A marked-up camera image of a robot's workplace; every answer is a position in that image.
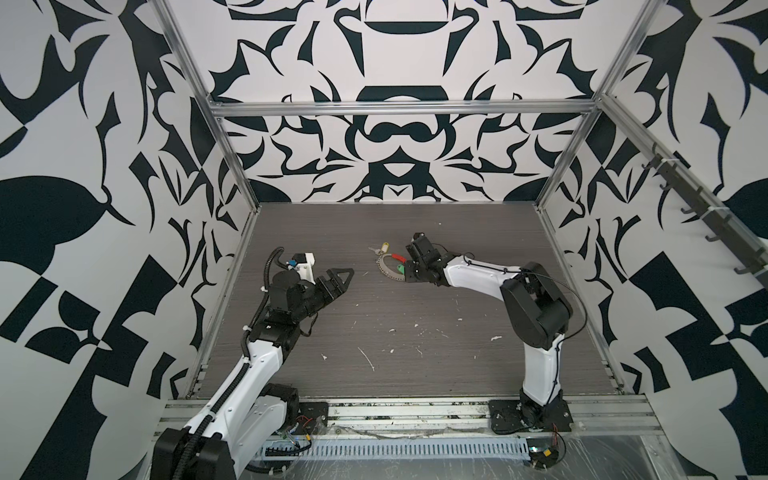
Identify aluminium frame crossbar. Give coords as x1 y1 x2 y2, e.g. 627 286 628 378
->
209 99 596 118

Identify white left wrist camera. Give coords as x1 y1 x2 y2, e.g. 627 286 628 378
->
288 252 315 283

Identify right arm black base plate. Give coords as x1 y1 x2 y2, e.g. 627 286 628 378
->
488 395 573 435

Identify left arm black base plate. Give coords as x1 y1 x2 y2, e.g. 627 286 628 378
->
295 401 330 435

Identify black wall hook rail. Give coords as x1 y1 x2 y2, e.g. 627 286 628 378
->
643 142 767 290

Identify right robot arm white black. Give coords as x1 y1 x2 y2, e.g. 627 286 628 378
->
405 232 573 415

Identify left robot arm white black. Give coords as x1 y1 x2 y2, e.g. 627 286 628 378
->
149 247 354 479

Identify white slotted cable duct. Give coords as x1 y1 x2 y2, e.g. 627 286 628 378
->
256 437 530 461

